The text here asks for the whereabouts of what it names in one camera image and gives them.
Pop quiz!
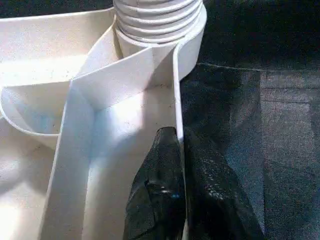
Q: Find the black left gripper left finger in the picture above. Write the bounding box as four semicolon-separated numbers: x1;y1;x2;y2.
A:
122;126;187;240

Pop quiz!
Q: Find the white plastic table top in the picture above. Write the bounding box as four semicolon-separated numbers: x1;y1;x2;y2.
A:
0;0;208;240

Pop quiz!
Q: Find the white plastic table leg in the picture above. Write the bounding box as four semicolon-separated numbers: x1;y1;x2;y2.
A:
112;0;205;47

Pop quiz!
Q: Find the black table mat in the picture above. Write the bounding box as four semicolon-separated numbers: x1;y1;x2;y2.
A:
177;0;320;240

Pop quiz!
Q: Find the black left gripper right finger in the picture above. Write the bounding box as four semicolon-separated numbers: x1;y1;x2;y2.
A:
182;127;266;240

